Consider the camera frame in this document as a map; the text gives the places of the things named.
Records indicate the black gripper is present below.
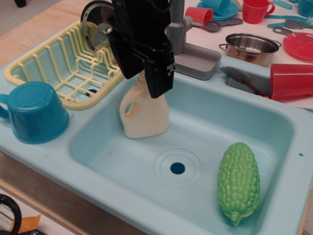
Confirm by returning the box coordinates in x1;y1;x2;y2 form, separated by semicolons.
107;0;174;98

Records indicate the cream detergent bottle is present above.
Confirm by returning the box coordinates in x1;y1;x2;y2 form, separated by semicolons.
119;71;170;139

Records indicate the yellow drying rack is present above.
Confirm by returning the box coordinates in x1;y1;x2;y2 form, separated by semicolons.
4;21;123;110

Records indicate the light blue toy sink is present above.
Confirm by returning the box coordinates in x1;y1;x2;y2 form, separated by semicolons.
0;72;313;235

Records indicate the grey toy faucet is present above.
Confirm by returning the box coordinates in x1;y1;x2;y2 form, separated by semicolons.
166;0;222;80

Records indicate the red cup behind faucet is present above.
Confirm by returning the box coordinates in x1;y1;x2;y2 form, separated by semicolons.
185;7;213;28

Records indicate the grey measuring spoon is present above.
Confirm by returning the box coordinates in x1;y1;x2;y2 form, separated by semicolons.
204;18;244;32

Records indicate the grey brown spatula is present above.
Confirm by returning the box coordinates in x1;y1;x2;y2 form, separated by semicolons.
219;66;270;98

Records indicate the steel pot lid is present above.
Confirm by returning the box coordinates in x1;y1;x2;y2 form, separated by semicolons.
80;0;114;56

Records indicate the teal plate stack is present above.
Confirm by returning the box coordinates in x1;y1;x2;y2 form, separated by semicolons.
197;0;239;21

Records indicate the teal cup on plate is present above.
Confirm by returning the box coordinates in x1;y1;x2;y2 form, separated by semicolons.
202;0;230;15

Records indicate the steel cooking pot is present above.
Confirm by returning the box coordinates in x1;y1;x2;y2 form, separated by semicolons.
219;33;282;67

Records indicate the red mug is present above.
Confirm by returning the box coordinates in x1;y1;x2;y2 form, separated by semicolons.
242;0;275;24

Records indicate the green bitter melon toy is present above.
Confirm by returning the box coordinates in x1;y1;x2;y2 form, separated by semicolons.
217;142;260;226

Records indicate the teal upside-down mug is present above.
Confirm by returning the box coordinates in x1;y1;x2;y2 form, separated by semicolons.
0;81;69;144

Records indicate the red plastic cup lying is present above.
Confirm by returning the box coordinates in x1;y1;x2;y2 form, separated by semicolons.
270;64;313;101

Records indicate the teal knife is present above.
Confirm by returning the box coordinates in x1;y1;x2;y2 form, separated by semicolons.
272;0;293;10

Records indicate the grey slotted turner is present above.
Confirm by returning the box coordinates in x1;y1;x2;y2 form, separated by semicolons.
285;19;313;29

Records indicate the red plate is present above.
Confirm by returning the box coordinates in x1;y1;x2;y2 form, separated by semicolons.
283;32;313;61

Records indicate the teal fork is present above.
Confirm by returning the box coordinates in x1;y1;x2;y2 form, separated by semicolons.
264;14;313;29

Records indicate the teal cup top right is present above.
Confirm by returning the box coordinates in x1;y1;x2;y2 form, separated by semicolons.
297;0;313;17

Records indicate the orange tape piece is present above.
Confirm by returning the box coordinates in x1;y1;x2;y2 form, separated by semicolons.
18;214;41;234

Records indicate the grey utensil handle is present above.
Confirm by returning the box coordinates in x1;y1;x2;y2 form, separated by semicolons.
272;26;293;35

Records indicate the black cable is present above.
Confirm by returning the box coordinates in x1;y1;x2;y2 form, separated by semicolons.
0;194;22;235

